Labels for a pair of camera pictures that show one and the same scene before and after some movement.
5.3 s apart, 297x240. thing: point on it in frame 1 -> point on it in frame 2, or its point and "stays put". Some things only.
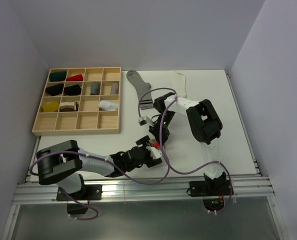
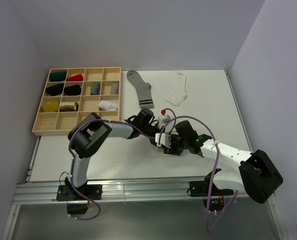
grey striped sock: [141, 86] stays put
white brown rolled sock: [68, 106] stays put
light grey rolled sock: [115, 89] stays put
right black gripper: [155, 131] -> [172, 150]
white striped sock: [107, 105] stays put
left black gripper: [145, 142] -> [153, 141]
